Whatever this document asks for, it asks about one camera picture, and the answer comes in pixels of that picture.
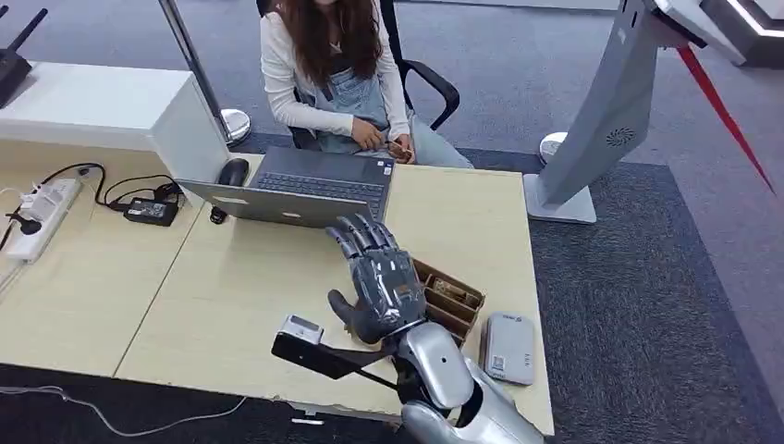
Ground brown card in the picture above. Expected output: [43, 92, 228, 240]
[431, 278, 482, 308]

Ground red barrier belt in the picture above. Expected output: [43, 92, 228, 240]
[676, 45, 778, 196]

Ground black router with antennas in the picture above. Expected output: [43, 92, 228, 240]
[0, 5, 49, 110]

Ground grey laptop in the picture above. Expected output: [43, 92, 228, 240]
[176, 145, 395, 229]

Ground round white stanchion base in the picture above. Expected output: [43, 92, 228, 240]
[538, 131, 570, 166]

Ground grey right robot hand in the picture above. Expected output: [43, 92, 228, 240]
[325, 213, 428, 346]

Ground white power strip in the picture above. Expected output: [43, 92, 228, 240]
[6, 178, 84, 264]

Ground grey card reader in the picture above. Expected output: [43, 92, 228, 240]
[482, 312, 537, 388]

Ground wooden card box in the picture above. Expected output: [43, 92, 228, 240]
[411, 258, 486, 350]

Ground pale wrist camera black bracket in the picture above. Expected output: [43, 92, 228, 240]
[271, 314, 399, 391]

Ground dark plinth with light strip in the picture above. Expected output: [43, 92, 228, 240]
[701, 0, 784, 68]

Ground black plug with cable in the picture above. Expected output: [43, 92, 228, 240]
[0, 211, 43, 253]

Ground black power adapter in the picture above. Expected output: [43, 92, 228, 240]
[123, 197, 180, 228]

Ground black adapter cable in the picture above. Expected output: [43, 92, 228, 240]
[39, 162, 185, 213]

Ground grey kiosk stand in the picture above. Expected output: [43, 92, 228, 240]
[521, 0, 749, 226]

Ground black office chair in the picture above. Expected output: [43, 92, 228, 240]
[255, 0, 460, 152]

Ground person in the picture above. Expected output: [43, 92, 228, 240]
[260, 0, 474, 169]

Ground white plug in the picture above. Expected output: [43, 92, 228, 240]
[21, 183, 63, 213]

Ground white floor cable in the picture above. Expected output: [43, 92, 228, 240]
[0, 384, 248, 438]

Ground white cabinet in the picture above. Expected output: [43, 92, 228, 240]
[0, 61, 229, 206]

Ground person's left hand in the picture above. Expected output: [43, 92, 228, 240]
[386, 135, 418, 166]

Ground black computer mouse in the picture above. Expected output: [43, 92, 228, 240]
[217, 157, 251, 188]

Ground metal stanchion pole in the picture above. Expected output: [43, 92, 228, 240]
[157, 0, 252, 147]

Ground person's right hand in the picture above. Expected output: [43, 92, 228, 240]
[350, 117, 388, 152]

